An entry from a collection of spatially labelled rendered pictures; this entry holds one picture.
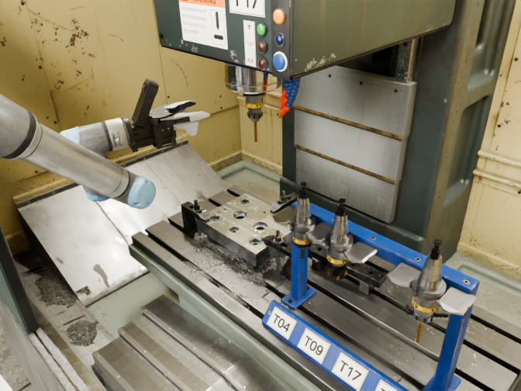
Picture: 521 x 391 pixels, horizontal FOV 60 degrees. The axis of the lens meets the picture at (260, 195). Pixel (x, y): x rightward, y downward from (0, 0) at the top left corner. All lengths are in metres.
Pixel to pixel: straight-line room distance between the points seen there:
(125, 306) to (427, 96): 1.30
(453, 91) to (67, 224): 1.57
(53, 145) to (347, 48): 0.61
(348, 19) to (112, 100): 1.42
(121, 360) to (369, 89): 1.16
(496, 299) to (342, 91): 1.00
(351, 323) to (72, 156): 0.83
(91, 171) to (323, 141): 0.99
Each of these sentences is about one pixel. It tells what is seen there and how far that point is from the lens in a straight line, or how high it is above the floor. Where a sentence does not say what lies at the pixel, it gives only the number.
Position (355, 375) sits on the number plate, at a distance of 1.16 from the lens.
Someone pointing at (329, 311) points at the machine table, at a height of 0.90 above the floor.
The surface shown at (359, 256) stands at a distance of 1.03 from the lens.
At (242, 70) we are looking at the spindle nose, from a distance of 1.19.
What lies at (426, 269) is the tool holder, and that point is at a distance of 0.94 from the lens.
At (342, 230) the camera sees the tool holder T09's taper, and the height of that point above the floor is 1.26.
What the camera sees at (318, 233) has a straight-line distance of 1.09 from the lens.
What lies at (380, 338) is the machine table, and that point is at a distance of 1.30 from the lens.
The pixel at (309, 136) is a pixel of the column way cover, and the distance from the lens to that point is 1.79.
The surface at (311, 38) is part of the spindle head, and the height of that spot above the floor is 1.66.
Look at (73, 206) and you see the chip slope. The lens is 2.16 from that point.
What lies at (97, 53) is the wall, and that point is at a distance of 2.14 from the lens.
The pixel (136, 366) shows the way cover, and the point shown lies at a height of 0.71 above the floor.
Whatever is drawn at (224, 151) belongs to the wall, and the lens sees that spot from 2.69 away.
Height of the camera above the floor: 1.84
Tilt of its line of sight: 31 degrees down
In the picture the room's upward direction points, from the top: 2 degrees counter-clockwise
